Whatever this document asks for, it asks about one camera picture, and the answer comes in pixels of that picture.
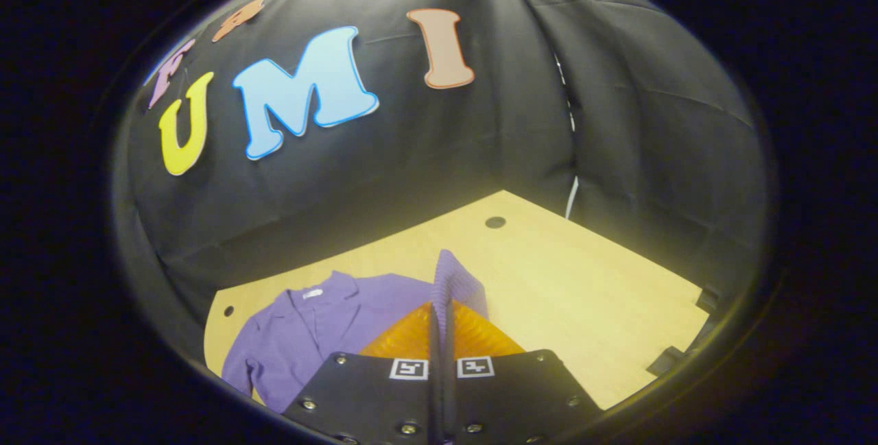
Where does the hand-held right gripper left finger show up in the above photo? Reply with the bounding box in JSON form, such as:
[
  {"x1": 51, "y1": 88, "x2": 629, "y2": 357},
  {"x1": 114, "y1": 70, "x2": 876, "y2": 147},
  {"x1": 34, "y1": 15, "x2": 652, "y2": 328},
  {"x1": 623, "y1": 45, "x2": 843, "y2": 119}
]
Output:
[{"x1": 283, "y1": 301, "x2": 443, "y2": 445}]

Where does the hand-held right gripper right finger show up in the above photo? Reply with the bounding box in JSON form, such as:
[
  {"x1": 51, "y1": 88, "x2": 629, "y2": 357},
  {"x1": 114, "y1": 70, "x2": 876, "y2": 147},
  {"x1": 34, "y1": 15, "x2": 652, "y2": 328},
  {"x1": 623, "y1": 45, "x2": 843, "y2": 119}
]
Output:
[{"x1": 441, "y1": 298, "x2": 604, "y2": 445}]

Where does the purple shirt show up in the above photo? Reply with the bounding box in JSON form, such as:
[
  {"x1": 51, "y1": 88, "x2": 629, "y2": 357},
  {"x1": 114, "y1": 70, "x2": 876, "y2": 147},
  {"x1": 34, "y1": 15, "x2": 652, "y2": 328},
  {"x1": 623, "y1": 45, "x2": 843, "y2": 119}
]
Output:
[{"x1": 221, "y1": 249, "x2": 489, "y2": 415}]

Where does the black backdrop cloth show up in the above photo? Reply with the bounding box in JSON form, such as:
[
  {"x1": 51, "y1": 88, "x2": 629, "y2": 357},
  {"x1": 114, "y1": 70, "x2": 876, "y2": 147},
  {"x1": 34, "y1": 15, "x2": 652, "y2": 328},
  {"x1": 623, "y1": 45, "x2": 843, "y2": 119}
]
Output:
[{"x1": 113, "y1": 0, "x2": 769, "y2": 363}]

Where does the black table edge bracket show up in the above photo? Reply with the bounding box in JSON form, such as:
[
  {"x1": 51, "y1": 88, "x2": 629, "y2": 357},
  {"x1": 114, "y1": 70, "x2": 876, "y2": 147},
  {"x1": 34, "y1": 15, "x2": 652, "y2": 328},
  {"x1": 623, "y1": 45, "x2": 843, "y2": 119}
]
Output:
[
  {"x1": 647, "y1": 344, "x2": 688, "y2": 378},
  {"x1": 695, "y1": 286, "x2": 722, "y2": 317}
]

